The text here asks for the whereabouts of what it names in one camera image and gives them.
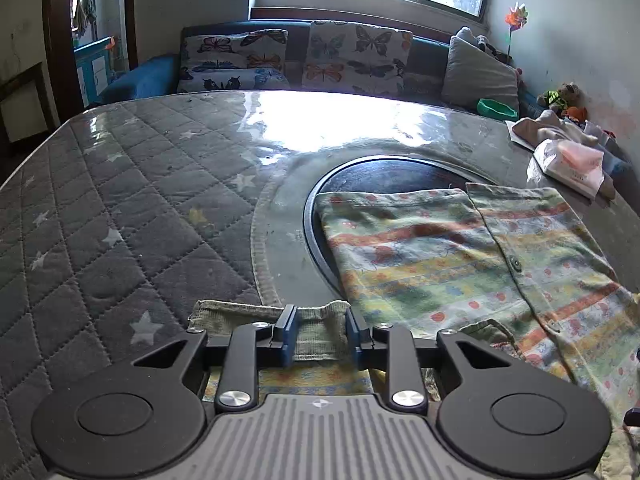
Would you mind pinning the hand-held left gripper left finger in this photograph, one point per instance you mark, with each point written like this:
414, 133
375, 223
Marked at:
285, 340

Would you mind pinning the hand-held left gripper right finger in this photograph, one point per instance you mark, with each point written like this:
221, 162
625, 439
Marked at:
356, 342

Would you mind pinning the colourful striped children's shirt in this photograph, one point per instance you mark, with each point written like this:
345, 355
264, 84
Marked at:
425, 270

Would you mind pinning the round black table heater plate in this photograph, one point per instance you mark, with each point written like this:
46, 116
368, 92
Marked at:
380, 175

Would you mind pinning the grey quilted star table cover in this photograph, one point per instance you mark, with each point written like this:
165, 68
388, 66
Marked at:
125, 210

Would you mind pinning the butterfly print cushion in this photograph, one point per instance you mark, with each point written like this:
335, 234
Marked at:
355, 55
230, 47
230, 81

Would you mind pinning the green plastic bowl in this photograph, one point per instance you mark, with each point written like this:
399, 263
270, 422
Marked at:
495, 108

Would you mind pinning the white pink tissue pack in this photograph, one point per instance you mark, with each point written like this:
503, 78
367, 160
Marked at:
570, 162

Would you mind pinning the beige cloth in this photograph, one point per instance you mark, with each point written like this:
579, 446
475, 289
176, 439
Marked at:
542, 130

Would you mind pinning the grey cushion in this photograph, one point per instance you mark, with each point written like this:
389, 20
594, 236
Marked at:
477, 75

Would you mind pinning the blue sofa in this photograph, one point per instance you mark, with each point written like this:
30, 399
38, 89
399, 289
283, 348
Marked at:
135, 82

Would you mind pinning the orange plush toy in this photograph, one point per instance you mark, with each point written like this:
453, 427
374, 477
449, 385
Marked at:
576, 114

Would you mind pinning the brown plush toy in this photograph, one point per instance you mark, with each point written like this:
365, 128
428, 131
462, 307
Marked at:
562, 96

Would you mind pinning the white grey soft bundle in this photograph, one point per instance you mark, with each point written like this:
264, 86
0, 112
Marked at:
472, 37

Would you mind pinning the blue cabinet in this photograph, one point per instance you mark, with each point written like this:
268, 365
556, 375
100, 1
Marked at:
92, 67

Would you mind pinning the dark wooden chair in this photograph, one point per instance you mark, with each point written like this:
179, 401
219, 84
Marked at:
25, 105

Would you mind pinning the colourful pinwheel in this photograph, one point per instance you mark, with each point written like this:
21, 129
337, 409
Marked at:
516, 17

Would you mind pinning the hanging cloth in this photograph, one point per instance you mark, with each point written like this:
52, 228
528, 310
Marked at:
85, 12

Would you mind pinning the dark wooden door frame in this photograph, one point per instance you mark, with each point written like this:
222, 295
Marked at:
55, 35

